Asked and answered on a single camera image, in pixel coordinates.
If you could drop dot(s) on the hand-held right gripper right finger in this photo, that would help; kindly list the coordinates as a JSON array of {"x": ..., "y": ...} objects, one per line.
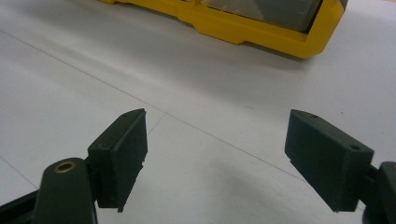
[{"x": 327, "y": 158}]

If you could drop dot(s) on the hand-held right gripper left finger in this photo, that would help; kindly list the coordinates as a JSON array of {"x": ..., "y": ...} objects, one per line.
[{"x": 123, "y": 161}]

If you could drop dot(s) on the yellow and black organizer box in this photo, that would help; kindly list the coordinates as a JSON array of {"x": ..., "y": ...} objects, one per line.
[{"x": 264, "y": 34}]

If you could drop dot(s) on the set of clear drawers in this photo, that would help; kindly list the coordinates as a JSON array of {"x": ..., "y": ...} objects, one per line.
[{"x": 280, "y": 12}]

